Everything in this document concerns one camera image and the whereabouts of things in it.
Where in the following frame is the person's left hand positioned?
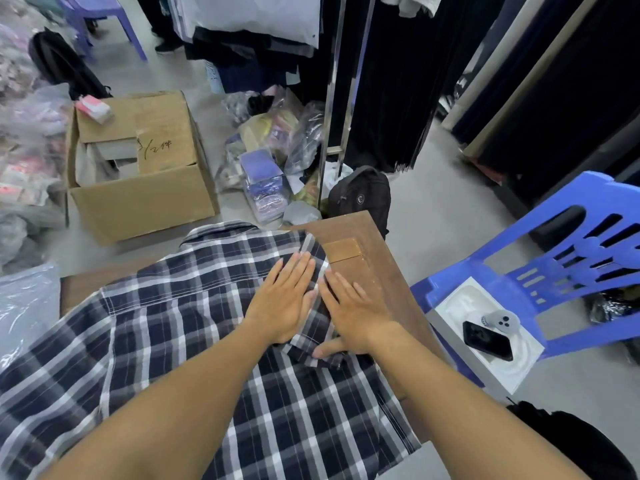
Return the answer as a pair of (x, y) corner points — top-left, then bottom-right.
(244, 252), (319, 345)

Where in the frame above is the person's right hand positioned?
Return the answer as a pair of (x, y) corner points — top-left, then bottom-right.
(312, 269), (402, 360)

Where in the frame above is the black white plaid shirt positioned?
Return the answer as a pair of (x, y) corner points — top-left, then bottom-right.
(0, 221), (423, 480)

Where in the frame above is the person's right forearm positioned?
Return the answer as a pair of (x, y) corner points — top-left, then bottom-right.
(367, 322), (592, 480)

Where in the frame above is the person's left forearm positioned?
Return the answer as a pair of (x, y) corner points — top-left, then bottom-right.
(39, 317), (288, 480)

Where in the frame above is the black backpack with round logo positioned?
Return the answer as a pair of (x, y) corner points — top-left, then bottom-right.
(327, 165), (392, 241)

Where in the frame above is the white moulded packaging tray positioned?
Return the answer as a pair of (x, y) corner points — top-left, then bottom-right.
(426, 277), (546, 411)

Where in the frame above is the pile of clear plastic packets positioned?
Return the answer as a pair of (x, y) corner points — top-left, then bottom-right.
(214, 85), (342, 226)

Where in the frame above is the black smartphone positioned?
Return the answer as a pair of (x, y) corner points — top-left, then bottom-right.
(462, 320), (515, 363)

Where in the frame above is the open brown cardboard box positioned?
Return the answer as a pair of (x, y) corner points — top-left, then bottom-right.
(66, 91), (221, 246)

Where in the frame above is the blue plastic chair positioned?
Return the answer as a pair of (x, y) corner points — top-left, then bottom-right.
(409, 170), (640, 391)

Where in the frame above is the row of hanging dark garments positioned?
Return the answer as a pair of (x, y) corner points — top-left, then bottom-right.
(343, 0), (508, 174)

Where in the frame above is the clear plastic bag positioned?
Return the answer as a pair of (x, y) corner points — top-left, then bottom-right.
(0, 262), (64, 371)

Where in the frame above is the pink white small packet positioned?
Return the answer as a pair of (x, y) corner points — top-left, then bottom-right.
(74, 95), (114, 125)

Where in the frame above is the crumpled black plastic bag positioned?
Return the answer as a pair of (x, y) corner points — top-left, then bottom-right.
(589, 289), (640, 326)

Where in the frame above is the black fabric bag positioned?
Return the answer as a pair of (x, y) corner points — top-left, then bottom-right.
(505, 399), (639, 480)

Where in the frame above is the white plastic garment cover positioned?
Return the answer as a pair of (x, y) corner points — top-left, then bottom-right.
(176, 0), (323, 50)

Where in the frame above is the pile of bagged garments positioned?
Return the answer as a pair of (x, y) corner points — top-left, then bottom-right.
(0, 0), (77, 276)

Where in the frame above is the row of hanging navy beige garments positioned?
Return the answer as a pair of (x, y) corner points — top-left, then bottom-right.
(439, 0), (640, 221)

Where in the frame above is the purple plastic chair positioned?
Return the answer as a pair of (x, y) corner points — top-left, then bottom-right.
(54, 0), (149, 63)

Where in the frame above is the chrome clothes rack frame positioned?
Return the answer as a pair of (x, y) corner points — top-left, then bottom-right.
(316, 0), (378, 211)

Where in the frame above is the black backpack with straps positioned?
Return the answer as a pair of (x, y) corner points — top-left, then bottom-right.
(28, 28), (114, 101)

